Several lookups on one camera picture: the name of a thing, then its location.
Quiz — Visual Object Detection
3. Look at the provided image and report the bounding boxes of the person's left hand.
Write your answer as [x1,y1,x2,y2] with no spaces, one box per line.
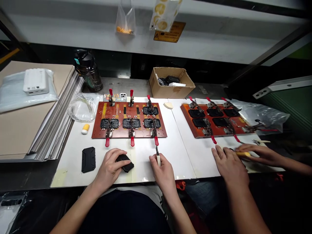
[94,148,131,188]

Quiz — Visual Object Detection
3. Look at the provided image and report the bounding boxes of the person's right hand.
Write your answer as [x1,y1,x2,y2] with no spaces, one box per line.
[149,153,177,189]

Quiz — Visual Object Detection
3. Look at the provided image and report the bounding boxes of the white-handled craft knife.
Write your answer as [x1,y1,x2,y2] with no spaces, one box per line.
[155,146,162,167]

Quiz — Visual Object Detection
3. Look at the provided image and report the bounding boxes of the small black plastic housing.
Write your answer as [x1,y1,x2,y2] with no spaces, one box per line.
[115,154,135,173]

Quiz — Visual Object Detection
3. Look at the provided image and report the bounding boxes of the long black plastic housing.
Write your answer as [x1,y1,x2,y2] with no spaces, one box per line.
[81,147,96,174]

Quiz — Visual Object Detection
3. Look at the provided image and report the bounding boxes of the white paper mat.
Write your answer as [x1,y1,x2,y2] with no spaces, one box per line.
[167,97,286,180]
[50,97,197,188]

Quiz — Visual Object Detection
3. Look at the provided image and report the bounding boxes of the black part in jig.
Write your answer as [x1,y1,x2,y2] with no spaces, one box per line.
[212,117,229,127]
[223,108,241,117]
[143,118,162,129]
[192,118,210,129]
[122,118,142,129]
[142,106,159,116]
[100,118,120,130]
[206,108,224,117]
[188,109,206,118]

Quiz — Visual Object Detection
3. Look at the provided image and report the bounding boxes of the person's body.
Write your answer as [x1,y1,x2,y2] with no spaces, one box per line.
[82,186,172,234]

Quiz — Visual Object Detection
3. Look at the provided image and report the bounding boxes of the orange jig board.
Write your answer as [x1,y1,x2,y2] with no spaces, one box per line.
[180,102,259,139]

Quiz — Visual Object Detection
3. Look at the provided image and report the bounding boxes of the dark red jig board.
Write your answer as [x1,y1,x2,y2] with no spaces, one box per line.
[91,101,168,139]

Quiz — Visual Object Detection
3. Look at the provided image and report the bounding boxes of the phone with sticker case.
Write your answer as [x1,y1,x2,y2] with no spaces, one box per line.
[103,92,127,102]

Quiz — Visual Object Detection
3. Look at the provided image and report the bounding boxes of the open cardboard box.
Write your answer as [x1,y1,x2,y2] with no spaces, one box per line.
[149,67,196,99]

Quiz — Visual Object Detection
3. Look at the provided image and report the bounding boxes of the black parts bundle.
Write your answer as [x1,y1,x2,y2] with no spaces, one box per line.
[157,75,181,86]

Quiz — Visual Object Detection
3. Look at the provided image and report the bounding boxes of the stack of cardboard sheets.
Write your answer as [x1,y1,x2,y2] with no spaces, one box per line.
[0,60,85,163]

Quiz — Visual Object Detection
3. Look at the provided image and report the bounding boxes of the dark water bottle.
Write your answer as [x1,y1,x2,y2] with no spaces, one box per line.
[74,48,103,93]

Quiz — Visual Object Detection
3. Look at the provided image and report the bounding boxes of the small cutting pliers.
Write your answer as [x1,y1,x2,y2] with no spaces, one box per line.
[252,139,271,147]

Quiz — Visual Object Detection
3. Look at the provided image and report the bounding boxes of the white power bank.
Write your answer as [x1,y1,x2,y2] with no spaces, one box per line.
[23,68,50,96]

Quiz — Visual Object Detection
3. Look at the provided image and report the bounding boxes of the crumpled clear plastic bag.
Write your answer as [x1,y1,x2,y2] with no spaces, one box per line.
[230,98,291,136]

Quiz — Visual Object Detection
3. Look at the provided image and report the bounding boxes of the flat clear plastic bag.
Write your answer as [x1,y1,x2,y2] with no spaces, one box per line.
[0,69,59,114]

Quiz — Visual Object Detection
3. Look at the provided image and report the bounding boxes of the yellow warning label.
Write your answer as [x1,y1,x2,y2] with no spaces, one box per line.
[153,21,187,43]

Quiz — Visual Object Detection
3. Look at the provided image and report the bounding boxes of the hanging bag of orange pieces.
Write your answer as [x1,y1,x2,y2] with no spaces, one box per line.
[115,0,136,36]

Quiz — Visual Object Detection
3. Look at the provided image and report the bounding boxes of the white metal shelf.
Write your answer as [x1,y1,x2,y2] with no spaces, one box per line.
[0,0,312,67]

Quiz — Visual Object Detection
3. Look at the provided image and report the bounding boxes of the hanging bag of yellow discs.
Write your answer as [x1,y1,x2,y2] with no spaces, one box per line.
[149,0,183,33]

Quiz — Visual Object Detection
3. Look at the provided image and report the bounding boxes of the clear bag of cables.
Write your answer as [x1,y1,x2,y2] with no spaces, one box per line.
[68,92,104,123]

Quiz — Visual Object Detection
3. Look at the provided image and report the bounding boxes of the green machine with white bracket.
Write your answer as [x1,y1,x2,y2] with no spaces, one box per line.
[252,75,312,127]

